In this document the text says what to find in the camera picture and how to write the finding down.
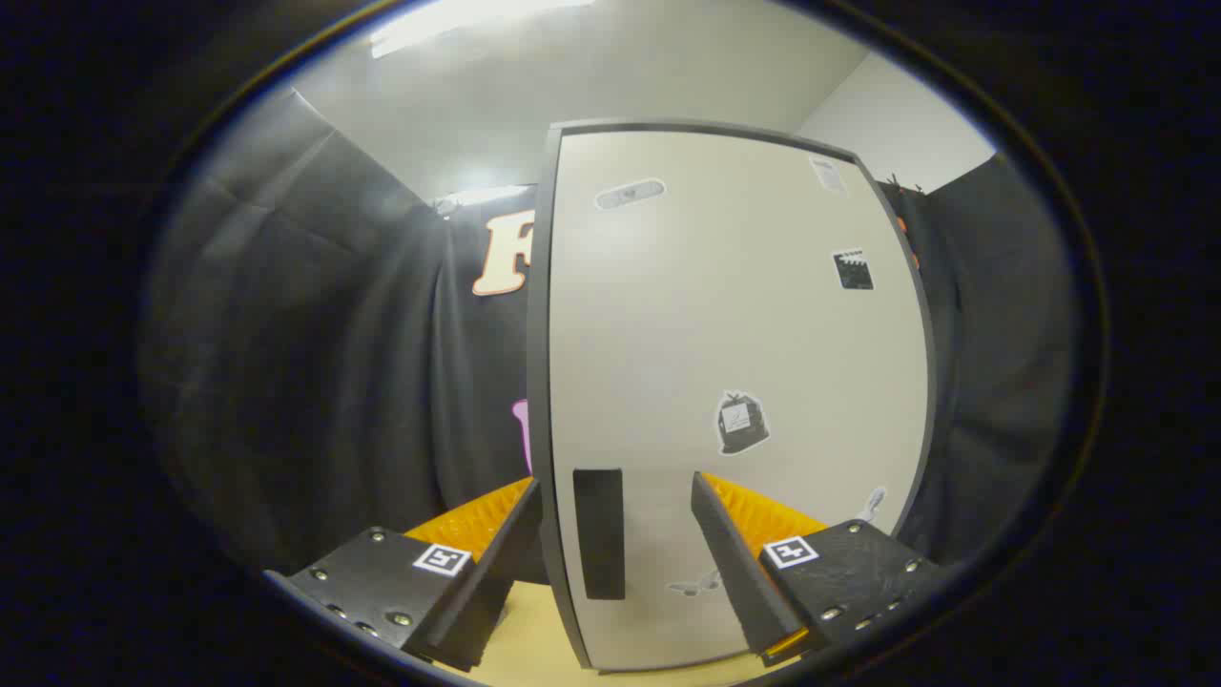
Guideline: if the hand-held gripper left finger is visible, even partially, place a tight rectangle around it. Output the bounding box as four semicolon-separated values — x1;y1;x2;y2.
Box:
262;477;543;674

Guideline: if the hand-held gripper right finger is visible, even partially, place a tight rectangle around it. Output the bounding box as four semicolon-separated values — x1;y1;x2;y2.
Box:
691;471;950;669

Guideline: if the black door handle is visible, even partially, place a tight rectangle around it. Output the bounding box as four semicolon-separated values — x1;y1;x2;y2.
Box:
572;468;626;600

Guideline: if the dark grey shoe cabinet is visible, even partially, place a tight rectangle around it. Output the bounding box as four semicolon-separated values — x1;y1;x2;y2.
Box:
528;118;938;675

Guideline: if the white shoe cabinet door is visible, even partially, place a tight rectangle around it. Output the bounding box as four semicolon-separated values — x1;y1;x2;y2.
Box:
548;129;931;669

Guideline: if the black backdrop cloth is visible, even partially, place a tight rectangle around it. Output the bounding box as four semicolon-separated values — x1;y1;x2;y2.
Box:
143;91;1079;573

